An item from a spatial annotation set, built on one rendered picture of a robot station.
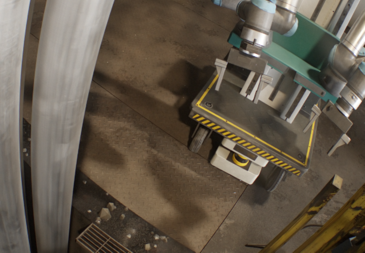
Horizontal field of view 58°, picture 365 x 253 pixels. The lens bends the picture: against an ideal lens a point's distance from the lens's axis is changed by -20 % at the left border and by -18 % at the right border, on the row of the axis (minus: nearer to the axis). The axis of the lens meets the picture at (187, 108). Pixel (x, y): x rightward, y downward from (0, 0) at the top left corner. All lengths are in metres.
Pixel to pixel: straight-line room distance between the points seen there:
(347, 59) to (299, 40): 0.50
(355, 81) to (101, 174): 1.25
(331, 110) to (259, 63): 0.31
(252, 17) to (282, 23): 0.19
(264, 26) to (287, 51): 0.64
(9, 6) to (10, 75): 0.15
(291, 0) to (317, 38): 0.48
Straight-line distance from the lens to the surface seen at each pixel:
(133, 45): 2.78
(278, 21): 1.41
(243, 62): 1.29
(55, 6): 0.80
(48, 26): 0.83
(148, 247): 1.69
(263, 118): 2.07
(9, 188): 0.92
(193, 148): 2.07
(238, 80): 2.24
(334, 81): 1.79
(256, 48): 1.22
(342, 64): 1.45
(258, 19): 1.26
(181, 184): 1.98
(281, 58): 1.79
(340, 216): 1.38
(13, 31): 0.61
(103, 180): 1.86
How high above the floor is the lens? 1.47
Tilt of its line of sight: 38 degrees down
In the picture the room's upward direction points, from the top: 25 degrees clockwise
